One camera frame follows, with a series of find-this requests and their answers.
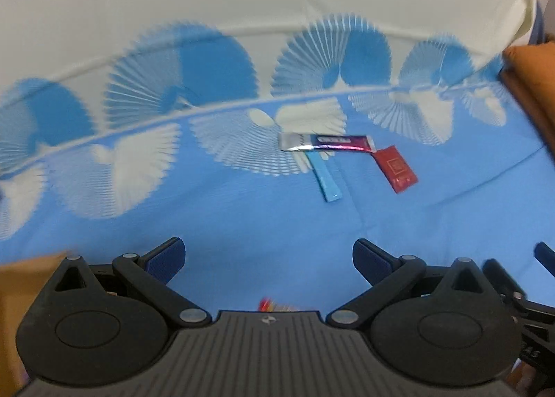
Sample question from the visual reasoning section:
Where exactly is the brown cardboard box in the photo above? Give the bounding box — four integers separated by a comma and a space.
0, 251, 76, 397

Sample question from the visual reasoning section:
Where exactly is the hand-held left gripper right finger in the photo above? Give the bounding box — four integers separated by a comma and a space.
326, 238, 525, 329

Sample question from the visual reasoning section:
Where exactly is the blue white printed sheet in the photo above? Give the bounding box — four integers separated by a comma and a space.
0, 0, 555, 315

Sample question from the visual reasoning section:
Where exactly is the silver purple snack bar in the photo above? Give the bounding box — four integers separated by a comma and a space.
279, 132, 376, 154

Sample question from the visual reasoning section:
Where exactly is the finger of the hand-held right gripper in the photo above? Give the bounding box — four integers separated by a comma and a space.
534, 242, 555, 268
483, 258, 529, 306

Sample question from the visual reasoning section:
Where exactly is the blue stick packet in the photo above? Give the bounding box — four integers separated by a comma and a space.
306, 150, 342, 202

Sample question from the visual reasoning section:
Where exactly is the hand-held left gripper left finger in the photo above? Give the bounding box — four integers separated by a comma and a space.
42, 238, 214, 329

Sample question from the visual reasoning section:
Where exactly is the red sachet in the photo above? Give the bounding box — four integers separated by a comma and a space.
370, 145, 419, 194

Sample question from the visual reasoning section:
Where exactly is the small red snack bar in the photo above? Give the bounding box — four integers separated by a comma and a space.
259, 297, 300, 312

